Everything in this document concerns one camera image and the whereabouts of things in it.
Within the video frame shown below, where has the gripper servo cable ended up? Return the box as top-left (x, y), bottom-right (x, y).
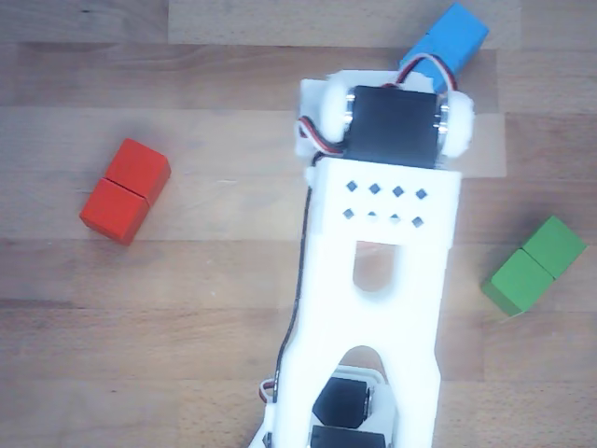
top-left (385, 54), bottom-right (462, 95)

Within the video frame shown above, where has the elbow servo cable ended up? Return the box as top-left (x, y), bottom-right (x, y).
top-left (295, 116), bottom-right (349, 159)

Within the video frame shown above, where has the blue long block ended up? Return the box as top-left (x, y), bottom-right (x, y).
top-left (397, 1), bottom-right (491, 95)

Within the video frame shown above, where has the red long block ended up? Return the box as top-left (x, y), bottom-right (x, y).
top-left (78, 137), bottom-right (173, 247)

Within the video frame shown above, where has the green long block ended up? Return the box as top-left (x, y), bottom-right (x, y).
top-left (480, 215), bottom-right (589, 319)

